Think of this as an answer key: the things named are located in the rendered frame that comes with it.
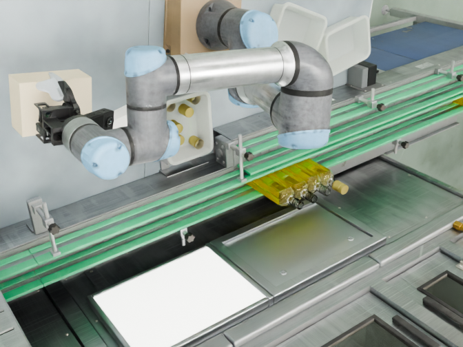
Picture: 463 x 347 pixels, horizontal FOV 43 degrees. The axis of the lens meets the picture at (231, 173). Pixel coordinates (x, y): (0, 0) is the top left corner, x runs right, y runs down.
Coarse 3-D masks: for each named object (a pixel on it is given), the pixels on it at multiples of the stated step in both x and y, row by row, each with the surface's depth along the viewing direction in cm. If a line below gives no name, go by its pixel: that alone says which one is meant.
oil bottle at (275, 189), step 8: (264, 176) 201; (272, 176) 201; (248, 184) 207; (256, 184) 202; (264, 184) 198; (272, 184) 196; (280, 184) 196; (264, 192) 200; (272, 192) 195; (280, 192) 192; (288, 192) 192; (272, 200) 197; (280, 200) 193
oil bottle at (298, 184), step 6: (276, 174) 202; (282, 174) 201; (288, 174) 201; (282, 180) 199; (288, 180) 197; (294, 180) 197; (300, 180) 197; (294, 186) 195; (300, 186) 195; (306, 186) 195; (300, 192) 195; (300, 198) 196
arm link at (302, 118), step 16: (240, 96) 166; (256, 96) 154; (272, 96) 144; (288, 96) 130; (304, 96) 128; (320, 96) 128; (272, 112) 139; (288, 112) 131; (304, 112) 129; (320, 112) 130; (288, 128) 132; (304, 128) 130; (320, 128) 131; (288, 144) 133; (304, 144) 132; (320, 144) 133
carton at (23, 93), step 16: (16, 80) 126; (32, 80) 127; (64, 80) 129; (80, 80) 132; (16, 96) 128; (32, 96) 127; (48, 96) 129; (80, 96) 133; (16, 112) 130; (32, 112) 128; (16, 128) 132; (32, 128) 129
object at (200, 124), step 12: (192, 96) 186; (204, 96) 191; (204, 108) 193; (180, 120) 195; (192, 120) 198; (204, 120) 196; (192, 132) 200; (204, 132) 198; (204, 144) 200; (180, 156) 195; (192, 156) 195
